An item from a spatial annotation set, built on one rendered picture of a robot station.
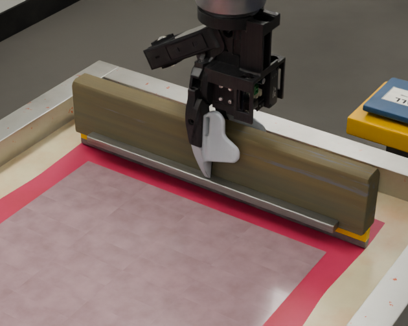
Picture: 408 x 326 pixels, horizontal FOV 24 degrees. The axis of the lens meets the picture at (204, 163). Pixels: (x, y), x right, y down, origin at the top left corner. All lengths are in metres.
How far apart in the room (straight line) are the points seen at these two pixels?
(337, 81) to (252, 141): 2.40
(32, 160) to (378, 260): 0.46
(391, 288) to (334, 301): 0.07
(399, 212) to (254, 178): 0.18
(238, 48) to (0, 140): 0.35
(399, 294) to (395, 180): 0.22
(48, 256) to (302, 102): 2.31
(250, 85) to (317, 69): 2.53
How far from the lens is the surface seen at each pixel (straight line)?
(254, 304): 0.99
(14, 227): 1.11
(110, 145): 1.18
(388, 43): 3.76
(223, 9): 0.98
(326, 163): 1.03
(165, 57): 1.07
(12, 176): 1.20
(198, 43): 1.03
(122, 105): 1.15
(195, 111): 1.04
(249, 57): 1.01
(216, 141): 1.06
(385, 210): 1.14
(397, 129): 1.30
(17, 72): 3.54
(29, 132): 1.24
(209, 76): 1.02
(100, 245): 1.07
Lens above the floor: 1.61
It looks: 33 degrees down
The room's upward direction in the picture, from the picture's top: straight up
